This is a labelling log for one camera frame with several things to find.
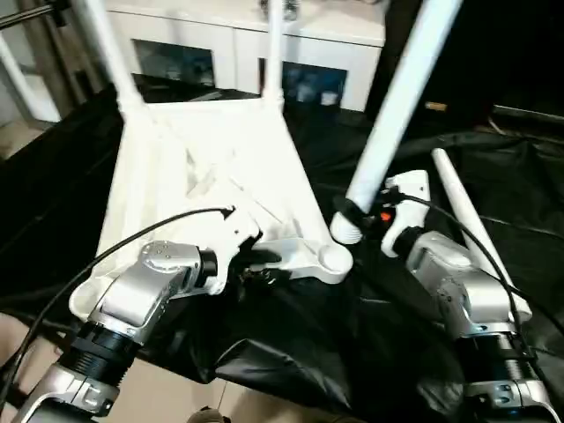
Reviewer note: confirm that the white sideboard cabinet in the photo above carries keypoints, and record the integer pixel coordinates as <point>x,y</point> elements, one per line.
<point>198,35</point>

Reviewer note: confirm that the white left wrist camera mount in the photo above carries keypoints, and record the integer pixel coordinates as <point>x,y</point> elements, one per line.
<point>229,242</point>

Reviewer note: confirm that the grey metal tripod stand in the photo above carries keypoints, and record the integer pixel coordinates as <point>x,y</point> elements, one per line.
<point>66,57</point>

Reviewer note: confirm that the black plastic mat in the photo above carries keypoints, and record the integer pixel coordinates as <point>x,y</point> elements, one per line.
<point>308,343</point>

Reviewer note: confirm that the white slanted pipe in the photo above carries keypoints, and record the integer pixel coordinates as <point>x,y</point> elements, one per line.
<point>26,83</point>

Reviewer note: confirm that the white plastic table leg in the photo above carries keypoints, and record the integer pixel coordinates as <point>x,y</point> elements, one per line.
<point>106,44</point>
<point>405,97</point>
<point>467,211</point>
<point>275,53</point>

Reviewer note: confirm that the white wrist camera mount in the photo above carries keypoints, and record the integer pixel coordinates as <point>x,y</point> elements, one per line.
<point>229,242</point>
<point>412,198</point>

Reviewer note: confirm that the white plastic table top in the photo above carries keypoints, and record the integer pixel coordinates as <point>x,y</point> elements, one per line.
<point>176,145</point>

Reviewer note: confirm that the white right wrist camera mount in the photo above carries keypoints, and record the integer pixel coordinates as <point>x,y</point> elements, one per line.
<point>412,198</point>

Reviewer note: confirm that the dark bag of small parts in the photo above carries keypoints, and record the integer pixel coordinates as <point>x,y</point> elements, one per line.
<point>288,9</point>

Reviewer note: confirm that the black speaker cabinet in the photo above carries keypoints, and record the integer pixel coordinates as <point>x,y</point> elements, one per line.
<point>462,53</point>

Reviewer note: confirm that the small yellow label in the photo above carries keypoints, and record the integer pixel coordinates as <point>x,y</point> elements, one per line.
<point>436,106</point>

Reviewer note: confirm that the dark brown rounded object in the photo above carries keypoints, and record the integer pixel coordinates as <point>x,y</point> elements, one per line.
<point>209,416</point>

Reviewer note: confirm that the white jar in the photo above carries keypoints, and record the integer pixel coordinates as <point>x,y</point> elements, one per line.
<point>304,94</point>
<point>326,98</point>

